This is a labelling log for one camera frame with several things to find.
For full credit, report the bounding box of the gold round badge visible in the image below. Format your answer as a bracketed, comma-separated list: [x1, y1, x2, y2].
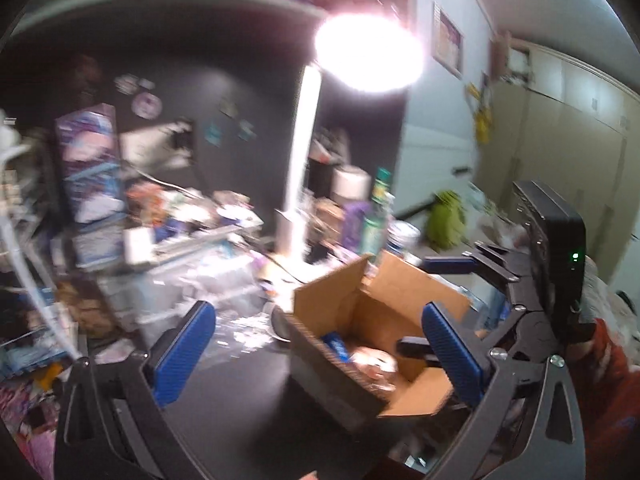
[349, 346, 398, 391]

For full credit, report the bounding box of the brown cardboard box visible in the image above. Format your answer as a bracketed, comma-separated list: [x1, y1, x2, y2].
[285, 252, 471, 431]

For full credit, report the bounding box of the blue snack bar packet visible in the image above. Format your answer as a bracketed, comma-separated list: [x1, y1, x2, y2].
[321, 332, 350, 363]

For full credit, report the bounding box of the green plush toy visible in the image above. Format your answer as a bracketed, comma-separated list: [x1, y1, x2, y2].
[426, 190, 465, 250]

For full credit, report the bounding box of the white pill jar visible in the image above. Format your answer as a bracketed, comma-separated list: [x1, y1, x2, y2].
[385, 220, 421, 258]

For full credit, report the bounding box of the clear holographic plastic bag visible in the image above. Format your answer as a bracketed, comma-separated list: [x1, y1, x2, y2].
[99, 247, 274, 367]

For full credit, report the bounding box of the green glass bottle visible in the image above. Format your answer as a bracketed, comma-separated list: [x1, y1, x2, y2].
[360, 167, 394, 262]

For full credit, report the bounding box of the purple comb package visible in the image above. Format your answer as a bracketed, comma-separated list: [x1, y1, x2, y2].
[341, 202, 371, 254]

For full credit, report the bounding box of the white blue labelled box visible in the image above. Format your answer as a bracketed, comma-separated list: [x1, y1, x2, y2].
[73, 226, 124, 269]

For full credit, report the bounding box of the blue Cinnamoroll storage box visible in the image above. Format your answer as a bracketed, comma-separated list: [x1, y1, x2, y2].
[63, 162, 127, 230]

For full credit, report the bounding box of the white desk lamp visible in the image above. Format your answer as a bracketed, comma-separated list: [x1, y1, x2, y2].
[274, 12, 428, 261]

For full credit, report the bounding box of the pink Melody storage box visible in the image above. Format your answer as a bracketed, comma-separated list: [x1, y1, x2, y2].
[55, 104, 120, 178]

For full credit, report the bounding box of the white wire shelf rack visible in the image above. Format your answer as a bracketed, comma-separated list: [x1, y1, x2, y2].
[0, 138, 84, 361]

